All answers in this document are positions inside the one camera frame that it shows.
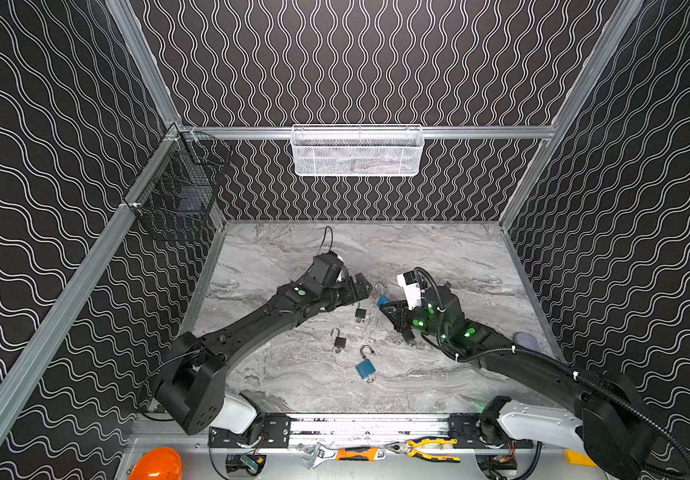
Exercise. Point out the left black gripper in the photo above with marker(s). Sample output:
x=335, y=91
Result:
x=348, y=289

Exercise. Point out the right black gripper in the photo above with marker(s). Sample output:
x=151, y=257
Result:
x=405, y=315

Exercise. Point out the blue padlock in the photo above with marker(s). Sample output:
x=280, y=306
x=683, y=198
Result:
x=382, y=294
x=365, y=367

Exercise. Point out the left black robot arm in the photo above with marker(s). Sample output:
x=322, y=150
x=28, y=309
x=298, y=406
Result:
x=191, y=384

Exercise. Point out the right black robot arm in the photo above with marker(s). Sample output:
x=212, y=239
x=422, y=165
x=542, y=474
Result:
x=601, y=415

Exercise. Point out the black padlock top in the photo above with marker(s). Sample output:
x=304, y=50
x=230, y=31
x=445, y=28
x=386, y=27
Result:
x=360, y=314

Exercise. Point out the black padlock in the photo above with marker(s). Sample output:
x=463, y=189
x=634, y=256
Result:
x=340, y=342
x=360, y=314

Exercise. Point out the black padlock middle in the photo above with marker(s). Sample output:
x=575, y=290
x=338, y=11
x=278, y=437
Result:
x=340, y=342

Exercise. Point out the yellow tag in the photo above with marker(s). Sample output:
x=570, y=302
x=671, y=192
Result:
x=578, y=459

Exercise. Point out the orange hard hat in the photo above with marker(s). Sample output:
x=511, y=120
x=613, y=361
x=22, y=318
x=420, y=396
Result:
x=163, y=463

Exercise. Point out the yellow handled pliers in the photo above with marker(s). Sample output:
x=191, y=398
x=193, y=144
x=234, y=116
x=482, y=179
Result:
x=431, y=449

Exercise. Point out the white wire basket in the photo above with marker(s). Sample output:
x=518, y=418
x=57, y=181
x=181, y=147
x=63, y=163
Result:
x=349, y=150

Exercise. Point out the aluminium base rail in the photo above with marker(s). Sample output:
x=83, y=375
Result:
x=300, y=431

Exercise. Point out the adjustable wrench orange handle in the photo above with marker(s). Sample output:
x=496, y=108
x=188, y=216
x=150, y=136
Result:
x=321, y=454

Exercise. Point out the black wire basket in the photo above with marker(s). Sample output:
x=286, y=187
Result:
x=178, y=203

